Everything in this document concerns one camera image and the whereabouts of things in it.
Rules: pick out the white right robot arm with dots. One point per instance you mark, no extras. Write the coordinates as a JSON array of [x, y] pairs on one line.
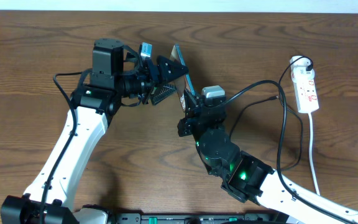
[[247, 178]]

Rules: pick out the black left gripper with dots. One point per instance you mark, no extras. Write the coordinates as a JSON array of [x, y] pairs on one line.
[[163, 70]]

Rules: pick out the white usb wall charger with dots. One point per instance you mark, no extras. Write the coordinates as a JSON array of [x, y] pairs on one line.
[[303, 65]]

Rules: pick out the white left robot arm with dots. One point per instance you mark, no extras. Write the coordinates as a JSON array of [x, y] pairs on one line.
[[117, 72]]

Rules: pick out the white power strip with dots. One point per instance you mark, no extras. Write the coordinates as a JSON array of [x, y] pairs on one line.
[[305, 90]]

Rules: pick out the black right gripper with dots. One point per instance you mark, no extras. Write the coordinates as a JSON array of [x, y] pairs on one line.
[[193, 112]]

